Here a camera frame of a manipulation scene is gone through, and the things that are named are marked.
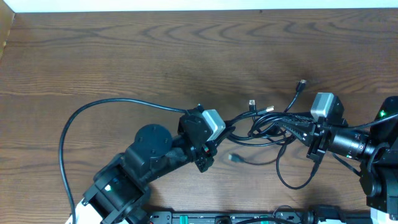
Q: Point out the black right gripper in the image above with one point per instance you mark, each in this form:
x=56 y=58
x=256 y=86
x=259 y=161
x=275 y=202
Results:
x=318 y=140

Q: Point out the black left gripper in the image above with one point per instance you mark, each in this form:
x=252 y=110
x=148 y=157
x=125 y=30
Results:
x=202 y=157

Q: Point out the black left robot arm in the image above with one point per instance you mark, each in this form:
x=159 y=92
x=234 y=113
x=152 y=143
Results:
x=121 y=188

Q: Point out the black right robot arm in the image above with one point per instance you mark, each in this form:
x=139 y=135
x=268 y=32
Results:
x=373 y=145

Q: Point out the wooden panel at left edge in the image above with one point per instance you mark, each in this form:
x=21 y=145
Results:
x=6 y=20

